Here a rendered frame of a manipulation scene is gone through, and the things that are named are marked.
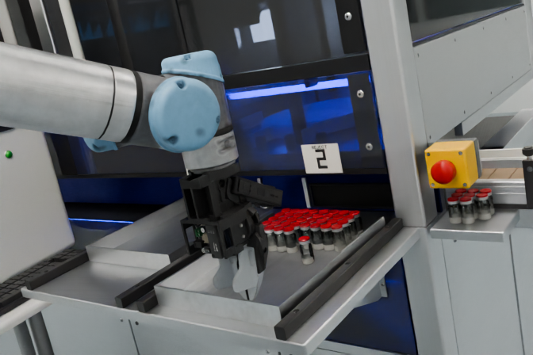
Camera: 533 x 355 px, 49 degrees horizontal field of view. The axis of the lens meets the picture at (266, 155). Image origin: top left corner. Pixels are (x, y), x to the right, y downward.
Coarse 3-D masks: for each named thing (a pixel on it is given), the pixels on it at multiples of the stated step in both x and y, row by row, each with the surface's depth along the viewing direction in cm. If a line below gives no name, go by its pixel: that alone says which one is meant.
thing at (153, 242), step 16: (160, 208) 143; (176, 208) 147; (256, 208) 132; (272, 208) 136; (128, 224) 135; (144, 224) 139; (160, 224) 142; (176, 224) 139; (112, 240) 131; (128, 240) 134; (144, 240) 132; (160, 240) 130; (176, 240) 128; (192, 240) 115; (96, 256) 124; (112, 256) 121; (128, 256) 117; (144, 256) 114; (160, 256) 111; (176, 256) 112
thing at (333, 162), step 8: (312, 144) 115; (320, 144) 114; (328, 144) 113; (336, 144) 112; (304, 152) 117; (312, 152) 116; (320, 152) 114; (328, 152) 113; (336, 152) 112; (304, 160) 117; (312, 160) 116; (320, 160) 115; (328, 160) 114; (336, 160) 113; (312, 168) 117; (328, 168) 114; (336, 168) 113
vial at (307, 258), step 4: (308, 240) 100; (300, 244) 101; (304, 244) 100; (308, 244) 100; (300, 248) 100; (304, 248) 100; (308, 248) 100; (304, 252) 100; (308, 252) 100; (304, 256) 100; (308, 256) 100; (312, 256) 100; (304, 260) 101; (308, 260) 100; (312, 260) 101; (308, 264) 101
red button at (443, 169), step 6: (438, 162) 98; (444, 162) 97; (450, 162) 98; (432, 168) 98; (438, 168) 97; (444, 168) 97; (450, 168) 97; (432, 174) 99; (438, 174) 98; (444, 174) 97; (450, 174) 97; (438, 180) 98; (444, 180) 97; (450, 180) 97
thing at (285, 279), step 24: (360, 240) 99; (192, 264) 103; (216, 264) 108; (288, 264) 103; (312, 264) 100; (336, 264) 93; (168, 288) 94; (192, 288) 101; (264, 288) 95; (288, 288) 93; (312, 288) 87; (216, 312) 89; (240, 312) 86; (264, 312) 83; (288, 312) 82
